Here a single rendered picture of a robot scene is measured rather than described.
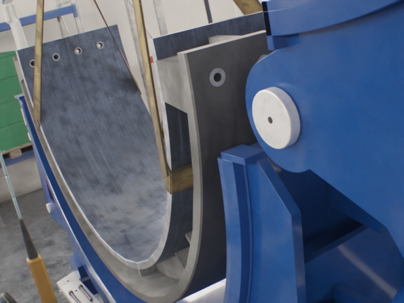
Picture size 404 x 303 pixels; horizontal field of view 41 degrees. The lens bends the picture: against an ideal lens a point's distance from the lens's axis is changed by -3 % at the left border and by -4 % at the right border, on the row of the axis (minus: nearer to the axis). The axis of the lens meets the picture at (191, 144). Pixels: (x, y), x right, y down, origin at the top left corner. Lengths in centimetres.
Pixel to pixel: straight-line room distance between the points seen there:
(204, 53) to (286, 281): 61
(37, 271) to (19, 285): 341
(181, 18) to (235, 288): 860
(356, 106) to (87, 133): 254
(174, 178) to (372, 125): 82
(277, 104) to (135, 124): 238
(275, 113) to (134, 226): 183
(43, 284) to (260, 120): 175
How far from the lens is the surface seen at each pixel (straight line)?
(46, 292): 275
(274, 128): 119
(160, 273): 271
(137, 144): 340
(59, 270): 614
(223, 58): 142
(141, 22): 178
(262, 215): 141
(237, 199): 141
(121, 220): 296
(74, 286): 375
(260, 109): 121
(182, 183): 171
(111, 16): 945
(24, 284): 609
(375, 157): 103
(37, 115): 339
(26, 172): 916
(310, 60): 108
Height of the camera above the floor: 252
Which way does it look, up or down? 15 degrees down
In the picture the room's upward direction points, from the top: 12 degrees counter-clockwise
